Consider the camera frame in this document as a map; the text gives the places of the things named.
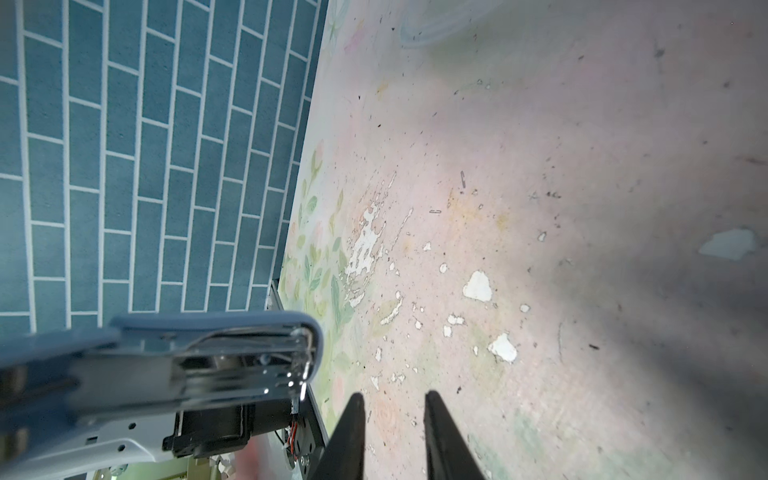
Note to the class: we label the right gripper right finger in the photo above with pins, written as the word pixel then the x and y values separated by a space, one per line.
pixel 448 456

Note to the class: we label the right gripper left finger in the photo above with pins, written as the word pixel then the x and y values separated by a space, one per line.
pixel 343 457

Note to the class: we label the blue mini stapler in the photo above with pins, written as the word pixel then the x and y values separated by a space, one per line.
pixel 223 376

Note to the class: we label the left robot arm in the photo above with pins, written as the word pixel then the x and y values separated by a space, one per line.
pixel 51 451

